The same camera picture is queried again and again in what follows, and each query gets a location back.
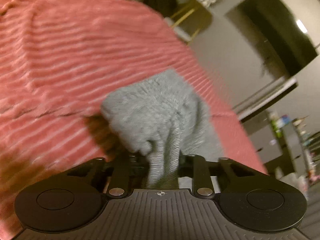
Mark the yellow legged side table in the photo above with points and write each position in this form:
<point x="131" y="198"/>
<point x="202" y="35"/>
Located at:
<point x="189" y="20"/>

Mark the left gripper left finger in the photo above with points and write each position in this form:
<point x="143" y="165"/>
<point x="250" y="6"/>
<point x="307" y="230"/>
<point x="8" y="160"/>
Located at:
<point x="120" y="180"/>

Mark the green item on cabinet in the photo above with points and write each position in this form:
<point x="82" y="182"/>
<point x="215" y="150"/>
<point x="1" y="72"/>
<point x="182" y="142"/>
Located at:
<point x="276" y="129"/>

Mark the white folded panel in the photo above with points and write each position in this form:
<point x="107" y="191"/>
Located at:
<point x="264" y="98"/>

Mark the grey sweatpants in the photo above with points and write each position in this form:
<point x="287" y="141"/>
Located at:
<point x="161" y="118"/>

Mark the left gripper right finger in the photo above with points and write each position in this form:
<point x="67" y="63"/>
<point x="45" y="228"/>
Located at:
<point x="193" y="172"/>

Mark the pink ribbed bed blanket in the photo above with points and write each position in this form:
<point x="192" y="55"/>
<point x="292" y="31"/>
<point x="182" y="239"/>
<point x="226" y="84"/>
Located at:
<point x="59" y="60"/>

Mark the grey bedside cabinet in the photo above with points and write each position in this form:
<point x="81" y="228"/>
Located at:
<point x="269" y="147"/>

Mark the blue white box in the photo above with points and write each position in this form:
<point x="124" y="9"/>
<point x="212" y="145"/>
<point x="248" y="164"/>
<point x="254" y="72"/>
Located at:
<point x="283" y="120"/>

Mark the wall mounted black television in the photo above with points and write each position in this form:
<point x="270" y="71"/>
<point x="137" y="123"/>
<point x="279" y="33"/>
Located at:
<point x="275" y="33"/>

